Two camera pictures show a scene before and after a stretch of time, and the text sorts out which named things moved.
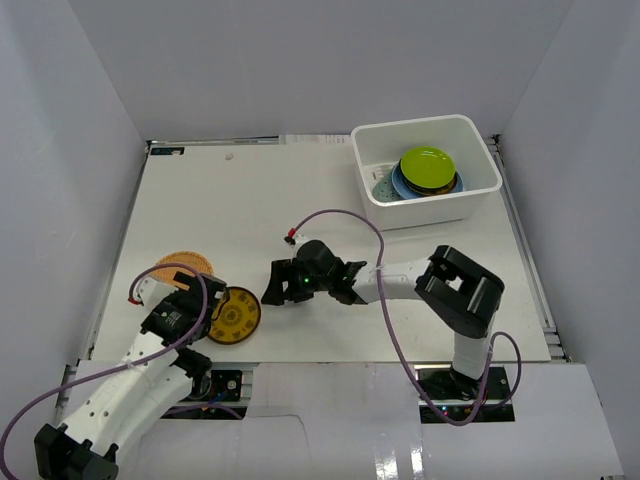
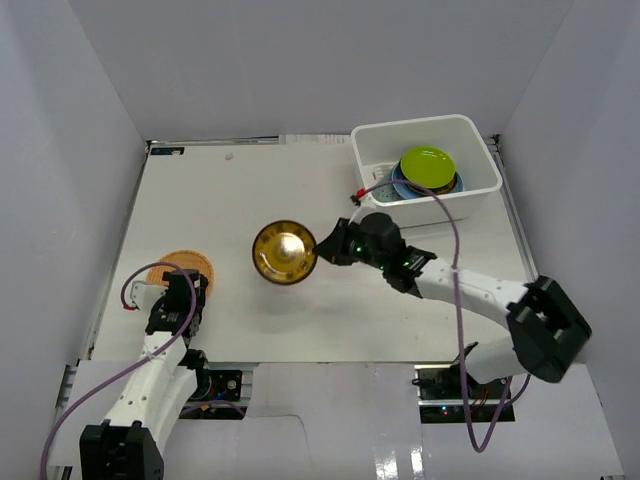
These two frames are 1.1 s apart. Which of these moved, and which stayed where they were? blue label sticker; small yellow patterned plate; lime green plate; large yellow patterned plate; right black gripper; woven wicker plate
Moved: small yellow patterned plate; right black gripper
Stayed: blue label sticker; large yellow patterned plate; lime green plate; woven wicker plate
